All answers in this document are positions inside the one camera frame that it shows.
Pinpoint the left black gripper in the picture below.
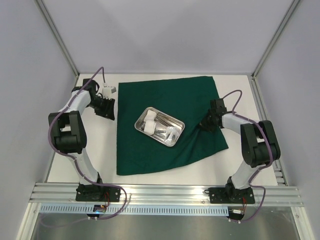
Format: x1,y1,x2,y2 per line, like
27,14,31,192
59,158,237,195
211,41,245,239
88,95,116,121

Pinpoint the green surgical drape cloth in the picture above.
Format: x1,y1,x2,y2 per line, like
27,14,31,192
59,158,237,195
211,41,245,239
116,76,228,176

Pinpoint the white gauze pad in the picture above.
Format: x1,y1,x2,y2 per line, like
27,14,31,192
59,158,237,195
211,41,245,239
143,120,157,135
144,110,157,122

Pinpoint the stainless steel instrument tray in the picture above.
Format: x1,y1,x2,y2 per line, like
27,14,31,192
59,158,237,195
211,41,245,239
134,107,185,147

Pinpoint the clear sterile packet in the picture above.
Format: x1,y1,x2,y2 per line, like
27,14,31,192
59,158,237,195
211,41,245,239
164,126,180,146

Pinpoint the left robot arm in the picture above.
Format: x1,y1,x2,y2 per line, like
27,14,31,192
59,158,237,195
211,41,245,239
48,78,117,201

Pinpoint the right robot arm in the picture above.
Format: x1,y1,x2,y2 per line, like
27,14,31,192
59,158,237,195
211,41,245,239
199,98,281,203

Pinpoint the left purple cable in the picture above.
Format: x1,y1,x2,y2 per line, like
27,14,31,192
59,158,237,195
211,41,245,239
47,66,131,222

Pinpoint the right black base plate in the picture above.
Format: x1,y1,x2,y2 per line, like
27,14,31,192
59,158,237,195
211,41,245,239
204,187,256,205

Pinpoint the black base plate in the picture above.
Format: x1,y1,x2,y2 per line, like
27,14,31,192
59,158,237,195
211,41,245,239
75,184,121,202
204,187,256,205

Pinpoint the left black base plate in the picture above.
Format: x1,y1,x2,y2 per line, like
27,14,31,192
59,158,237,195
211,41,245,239
75,184,121,202

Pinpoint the aluminium front rail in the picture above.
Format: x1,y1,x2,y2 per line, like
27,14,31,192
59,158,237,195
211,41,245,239
29,182,304,207

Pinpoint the slotted cable duct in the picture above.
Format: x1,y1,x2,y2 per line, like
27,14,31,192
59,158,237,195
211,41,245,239
39,203,229,217

